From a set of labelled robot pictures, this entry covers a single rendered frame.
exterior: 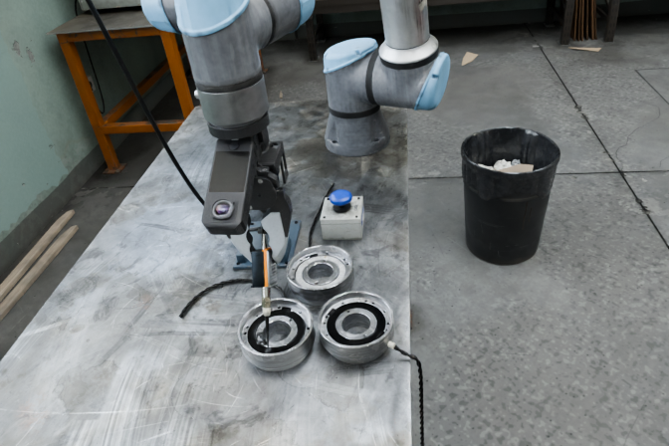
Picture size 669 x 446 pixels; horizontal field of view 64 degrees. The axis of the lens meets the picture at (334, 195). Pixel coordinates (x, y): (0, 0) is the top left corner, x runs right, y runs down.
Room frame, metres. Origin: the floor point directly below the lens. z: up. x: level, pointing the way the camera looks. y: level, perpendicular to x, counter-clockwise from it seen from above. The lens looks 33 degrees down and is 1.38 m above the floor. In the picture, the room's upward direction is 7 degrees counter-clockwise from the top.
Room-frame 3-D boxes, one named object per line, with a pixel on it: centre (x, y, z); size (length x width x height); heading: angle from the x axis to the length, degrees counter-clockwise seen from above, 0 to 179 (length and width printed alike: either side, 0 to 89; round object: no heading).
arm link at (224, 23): (0.58, 0.10, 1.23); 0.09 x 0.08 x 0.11; 149
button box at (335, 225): (0.78, -0.01, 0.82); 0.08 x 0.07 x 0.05; 170
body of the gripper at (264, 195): (0.58, 0.10, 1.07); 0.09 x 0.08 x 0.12; 171
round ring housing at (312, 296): (0.63, 0.04, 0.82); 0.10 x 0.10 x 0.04
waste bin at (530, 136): (1.62, -0.63, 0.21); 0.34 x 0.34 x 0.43
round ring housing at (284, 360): (0.52, 0.10, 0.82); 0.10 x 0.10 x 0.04
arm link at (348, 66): (1.10, -0.08, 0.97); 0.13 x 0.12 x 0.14; 59
